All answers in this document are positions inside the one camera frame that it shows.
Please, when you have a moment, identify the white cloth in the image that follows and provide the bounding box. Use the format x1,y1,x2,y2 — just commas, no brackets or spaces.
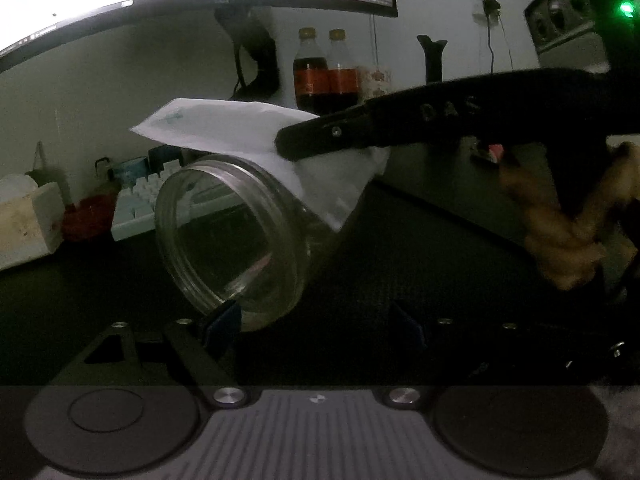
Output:
130,98,390,232

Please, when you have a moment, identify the person right hand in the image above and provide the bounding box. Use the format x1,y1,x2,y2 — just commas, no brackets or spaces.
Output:
499,142,639,290

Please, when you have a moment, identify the black headphone stand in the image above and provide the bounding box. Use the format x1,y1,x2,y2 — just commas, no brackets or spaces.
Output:
416,35,448,84

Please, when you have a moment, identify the pink round object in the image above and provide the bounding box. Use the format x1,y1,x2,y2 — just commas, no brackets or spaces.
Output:
487,144,504,164

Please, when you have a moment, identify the white blue mechanical keyboard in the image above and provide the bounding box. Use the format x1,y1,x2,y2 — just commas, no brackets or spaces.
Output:
111,160,256,242

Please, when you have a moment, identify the red box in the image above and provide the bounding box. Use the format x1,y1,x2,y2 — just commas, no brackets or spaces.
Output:
62,193,117,240

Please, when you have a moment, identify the wooden tissue box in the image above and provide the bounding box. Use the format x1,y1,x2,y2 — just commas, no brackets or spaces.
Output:
0,174,65,270

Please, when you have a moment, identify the green paper bag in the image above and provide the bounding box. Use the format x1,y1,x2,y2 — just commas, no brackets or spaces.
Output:
26,141,66,193

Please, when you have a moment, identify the right cola bottle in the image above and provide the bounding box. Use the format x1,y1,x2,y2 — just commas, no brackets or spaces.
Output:
326,29,360,110

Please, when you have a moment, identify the cola bottle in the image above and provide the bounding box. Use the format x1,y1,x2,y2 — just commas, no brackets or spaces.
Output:
326,29,360,110
293,27,330,115

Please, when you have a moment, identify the left cola bottle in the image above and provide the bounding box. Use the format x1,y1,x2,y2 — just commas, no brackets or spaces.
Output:
293,27,330,115

